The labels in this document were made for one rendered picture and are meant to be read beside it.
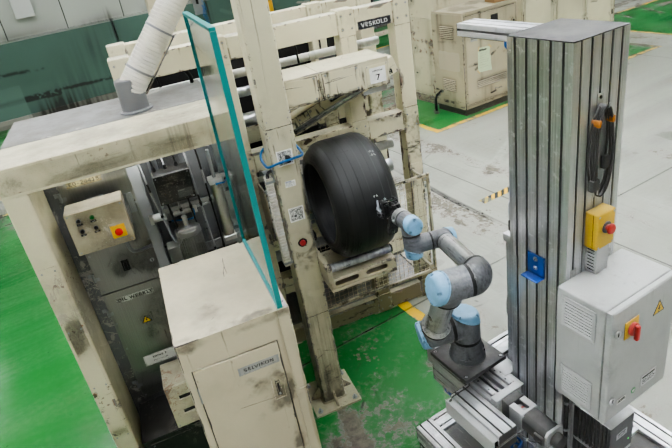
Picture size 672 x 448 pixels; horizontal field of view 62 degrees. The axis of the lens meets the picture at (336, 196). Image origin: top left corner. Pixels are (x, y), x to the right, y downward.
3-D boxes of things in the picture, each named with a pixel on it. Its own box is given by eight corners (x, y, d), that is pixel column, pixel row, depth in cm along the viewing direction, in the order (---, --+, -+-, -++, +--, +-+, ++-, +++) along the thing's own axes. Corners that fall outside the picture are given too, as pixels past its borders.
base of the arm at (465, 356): (493, 354, 233) (493, 336, 229) (466, 371, 227) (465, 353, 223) (468, 336, 245) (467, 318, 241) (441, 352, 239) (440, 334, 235)
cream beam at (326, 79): (280, 113, 271) (273, 84, 264) (266, 102, 292) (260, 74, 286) (391, 84, 287) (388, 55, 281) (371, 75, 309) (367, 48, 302)
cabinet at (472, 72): (467, 117, 695) (462, 14, 640) (437, 108, 741) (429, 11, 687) (519, 97, 731) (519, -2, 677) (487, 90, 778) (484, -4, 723)
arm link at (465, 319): (486, 340, 227) (485, 314, 221) (455, 349, 226) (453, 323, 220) (473, 322, 238) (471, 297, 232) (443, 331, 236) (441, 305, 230)
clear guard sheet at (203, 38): (277, 309, 192) (208, 28, 151) (242, 240, 239) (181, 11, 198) (283, 307, 193) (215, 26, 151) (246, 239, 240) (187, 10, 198)
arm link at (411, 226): (408, 240, 222) (405, 221, 219) (396, 232, 231) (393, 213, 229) (426, 234, 224) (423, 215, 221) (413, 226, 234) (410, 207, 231)
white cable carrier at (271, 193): (285, 267, 275) (265, 180, 254) (282, 262, 279) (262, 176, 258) (294, 264, 276) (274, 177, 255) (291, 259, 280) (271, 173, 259)
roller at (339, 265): (330, 275, 275) (329, 267, 273) (327, 271, 279) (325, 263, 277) (393, 253, 285) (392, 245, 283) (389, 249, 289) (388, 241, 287)
